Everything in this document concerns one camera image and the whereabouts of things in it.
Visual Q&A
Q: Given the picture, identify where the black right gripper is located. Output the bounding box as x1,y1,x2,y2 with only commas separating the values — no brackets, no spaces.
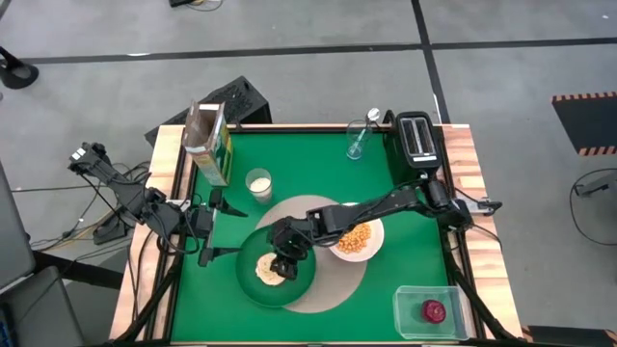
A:
266,215,317,281

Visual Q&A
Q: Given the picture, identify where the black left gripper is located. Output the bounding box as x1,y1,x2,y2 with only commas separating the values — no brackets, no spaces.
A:
185,187,250,269

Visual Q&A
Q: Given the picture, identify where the toast slice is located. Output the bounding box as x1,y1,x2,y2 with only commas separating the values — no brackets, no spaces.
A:
254,251,291,287

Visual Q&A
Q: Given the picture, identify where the panda cereal box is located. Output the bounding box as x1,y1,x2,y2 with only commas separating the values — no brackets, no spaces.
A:
181,99,234,188

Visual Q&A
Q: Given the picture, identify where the red apple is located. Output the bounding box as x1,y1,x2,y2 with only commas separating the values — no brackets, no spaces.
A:
421,298,448,325

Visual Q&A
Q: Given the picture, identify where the white plastic spoon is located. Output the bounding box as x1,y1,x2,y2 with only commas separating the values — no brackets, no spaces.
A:
354,107,382,156

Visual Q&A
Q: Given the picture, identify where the green round plate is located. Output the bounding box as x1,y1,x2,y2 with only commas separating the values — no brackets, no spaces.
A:
234,224,317,308

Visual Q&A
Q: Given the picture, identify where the beige round placemat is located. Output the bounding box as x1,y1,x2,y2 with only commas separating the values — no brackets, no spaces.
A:
255,194,368,314

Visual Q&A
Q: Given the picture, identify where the glass of milk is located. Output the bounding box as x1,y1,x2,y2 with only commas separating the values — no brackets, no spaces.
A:
244,167,274,204

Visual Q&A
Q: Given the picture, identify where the white bowl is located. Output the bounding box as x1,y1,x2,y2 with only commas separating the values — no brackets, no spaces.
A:
327,201,386,264

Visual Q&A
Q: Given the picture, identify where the green table mat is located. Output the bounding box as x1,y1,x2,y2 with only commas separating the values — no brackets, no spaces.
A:
169,129,452,344

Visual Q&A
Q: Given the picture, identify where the black power adapter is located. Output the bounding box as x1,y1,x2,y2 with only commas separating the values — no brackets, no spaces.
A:
92,211,134,246

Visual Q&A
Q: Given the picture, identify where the black plastic crate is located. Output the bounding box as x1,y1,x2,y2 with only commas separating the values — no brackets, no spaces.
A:
143,74,274,148

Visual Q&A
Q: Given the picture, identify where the clear plastic container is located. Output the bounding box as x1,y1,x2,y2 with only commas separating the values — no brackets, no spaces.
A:
391,284,472,342

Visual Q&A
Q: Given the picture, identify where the black toaster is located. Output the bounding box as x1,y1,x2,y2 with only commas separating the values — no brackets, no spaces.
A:
384,109,444,192

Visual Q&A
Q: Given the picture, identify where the dark grey chair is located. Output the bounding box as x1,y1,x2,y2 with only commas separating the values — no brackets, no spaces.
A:
0,265,86,347

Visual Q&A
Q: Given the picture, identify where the grey computer monitor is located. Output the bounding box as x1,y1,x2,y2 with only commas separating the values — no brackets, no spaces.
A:
0,161,36,294

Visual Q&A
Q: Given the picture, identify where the black stand base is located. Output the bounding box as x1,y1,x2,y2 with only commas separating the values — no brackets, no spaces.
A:
0,45,40,91

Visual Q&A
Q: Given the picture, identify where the black orange striped platform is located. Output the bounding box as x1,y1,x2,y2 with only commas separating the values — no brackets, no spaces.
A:
550,91,617,157
523,325,617,347

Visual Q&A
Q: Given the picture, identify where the grey floor device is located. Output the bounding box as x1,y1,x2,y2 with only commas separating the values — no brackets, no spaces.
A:
576,172,617,199

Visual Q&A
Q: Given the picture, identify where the black device with cable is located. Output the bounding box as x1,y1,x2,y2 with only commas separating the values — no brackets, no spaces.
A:
168,0,226,13

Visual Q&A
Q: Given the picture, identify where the black looped floor cable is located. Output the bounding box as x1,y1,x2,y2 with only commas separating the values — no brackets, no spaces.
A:
568,167,617,247

